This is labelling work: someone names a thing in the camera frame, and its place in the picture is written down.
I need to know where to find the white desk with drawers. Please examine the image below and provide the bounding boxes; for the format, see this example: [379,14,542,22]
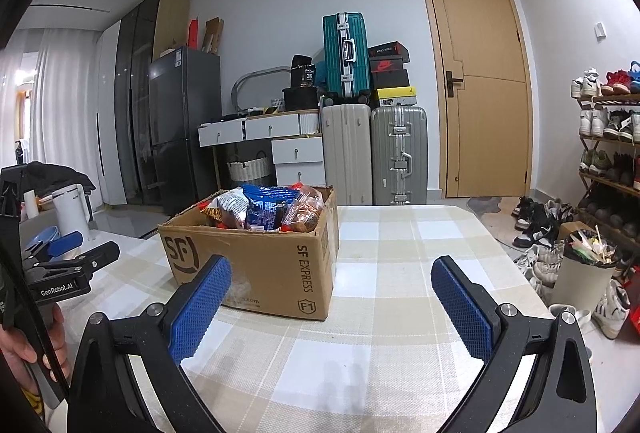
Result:
[197,109,326,190]

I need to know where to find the black storage box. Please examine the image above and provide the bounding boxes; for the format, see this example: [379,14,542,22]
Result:
[281,86,321,112]

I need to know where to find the red bag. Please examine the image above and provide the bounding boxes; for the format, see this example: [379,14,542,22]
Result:
[625,265,640,330]

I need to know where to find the pile of loose sneakers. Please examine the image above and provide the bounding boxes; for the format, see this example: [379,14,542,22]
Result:
[510,195,632,340]

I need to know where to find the white kettle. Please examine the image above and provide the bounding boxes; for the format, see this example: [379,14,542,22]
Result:
[52,184,94,242]

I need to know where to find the wooden door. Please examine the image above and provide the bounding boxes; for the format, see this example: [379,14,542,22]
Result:
[416,0,535,200]

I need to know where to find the flat cardboard boxes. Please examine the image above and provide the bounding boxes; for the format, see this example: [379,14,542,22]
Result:
[187,17,225,56]

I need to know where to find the plain black shoe box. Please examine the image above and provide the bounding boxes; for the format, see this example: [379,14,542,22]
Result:
[370,69,410,92]

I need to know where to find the teal suitcase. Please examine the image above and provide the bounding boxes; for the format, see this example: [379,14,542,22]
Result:
[322,12,371,104]

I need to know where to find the clear chocolate chip cookie packet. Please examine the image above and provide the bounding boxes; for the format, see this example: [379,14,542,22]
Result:
[280,186,325,234]

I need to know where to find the dark door handle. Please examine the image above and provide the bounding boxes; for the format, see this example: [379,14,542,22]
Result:
[446,70,466,99]

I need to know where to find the dark glass cabinet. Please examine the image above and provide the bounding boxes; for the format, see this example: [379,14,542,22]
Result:
[115,0,162,207]

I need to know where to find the person's left hand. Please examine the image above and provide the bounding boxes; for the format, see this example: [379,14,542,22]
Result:
[0,305,66,382]

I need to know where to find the stack of blue bowls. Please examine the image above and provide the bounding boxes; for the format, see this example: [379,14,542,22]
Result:
[25,226,62,260]

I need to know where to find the white sheer curtain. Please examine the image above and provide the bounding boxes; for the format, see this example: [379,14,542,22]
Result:
[30,28,109,174]

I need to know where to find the white suitcase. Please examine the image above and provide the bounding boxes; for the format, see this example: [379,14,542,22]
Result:
[320,103,374,207]

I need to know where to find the silver suitcase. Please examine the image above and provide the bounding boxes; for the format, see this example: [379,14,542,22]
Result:
[370,105,429,207]

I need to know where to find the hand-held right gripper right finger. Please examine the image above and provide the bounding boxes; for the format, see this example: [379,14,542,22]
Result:
[431,254,599,433]

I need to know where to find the blue cookie packet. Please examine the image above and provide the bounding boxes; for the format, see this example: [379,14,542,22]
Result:
[242,185,301,232]

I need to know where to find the grey door mat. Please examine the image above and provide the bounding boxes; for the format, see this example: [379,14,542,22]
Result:
[467,196,504,217]

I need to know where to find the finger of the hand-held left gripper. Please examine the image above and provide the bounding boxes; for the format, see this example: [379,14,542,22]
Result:
[22,231,84,264]
[30,242,121,281]

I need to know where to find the shoe rack with shoes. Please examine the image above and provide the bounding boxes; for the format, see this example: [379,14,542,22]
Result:
[570,60,640,234]

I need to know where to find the white trash bin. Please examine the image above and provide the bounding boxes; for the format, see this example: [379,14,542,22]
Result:
[549,225,619,315]

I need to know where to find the wooden shoe rack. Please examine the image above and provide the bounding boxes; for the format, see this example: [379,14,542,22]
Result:
[572,63,640,240]

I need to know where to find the black paper bag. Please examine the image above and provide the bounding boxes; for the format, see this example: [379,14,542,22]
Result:
[290,54,317,89]

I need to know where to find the woven laundry basket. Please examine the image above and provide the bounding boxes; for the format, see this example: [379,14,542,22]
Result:
[226,152,274,190]

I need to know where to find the small cardboard box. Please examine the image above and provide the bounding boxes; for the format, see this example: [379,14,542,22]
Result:
[557,221,596,244]

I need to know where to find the oval mirror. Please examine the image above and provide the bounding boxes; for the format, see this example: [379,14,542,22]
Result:
[231,67,294,112]

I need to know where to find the black shoe box grey lid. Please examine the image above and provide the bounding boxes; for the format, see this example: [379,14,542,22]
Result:
[367,42,410,62]

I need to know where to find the wooden cabinet panel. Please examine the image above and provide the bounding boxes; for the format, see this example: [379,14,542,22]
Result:
[152,0,191,60]

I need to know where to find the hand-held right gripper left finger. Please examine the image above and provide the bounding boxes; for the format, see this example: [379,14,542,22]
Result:
[70,254,233,433]

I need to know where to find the white orange snack bag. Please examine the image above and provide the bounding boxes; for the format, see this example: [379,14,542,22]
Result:
[200,190,249,230]

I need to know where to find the grey refrigerator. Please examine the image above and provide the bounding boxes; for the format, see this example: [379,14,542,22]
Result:
[148,45,222,217]

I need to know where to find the white wardrobe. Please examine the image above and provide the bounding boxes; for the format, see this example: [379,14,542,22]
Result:
[95,20,127,207]

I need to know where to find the dark cloth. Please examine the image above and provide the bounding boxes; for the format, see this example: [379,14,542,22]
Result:
[22,161,97,197]

